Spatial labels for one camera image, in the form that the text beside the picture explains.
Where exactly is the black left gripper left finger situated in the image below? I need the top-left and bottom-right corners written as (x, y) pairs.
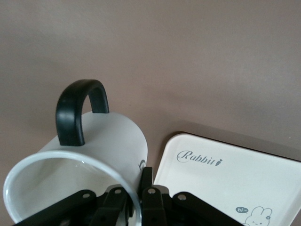
top-left (14, 186), bottom-right (130, 226)

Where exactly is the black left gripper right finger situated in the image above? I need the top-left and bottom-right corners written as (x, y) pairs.
top-left (140, 166), bottom-right (246, 226)

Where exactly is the white mug black handle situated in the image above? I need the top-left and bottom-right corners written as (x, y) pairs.
top-left (2, 79), bottom-right (149, 226)

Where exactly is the white rabbit print tray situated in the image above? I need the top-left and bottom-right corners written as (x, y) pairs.
top-left (152, 132), bottom-right (301, 226)

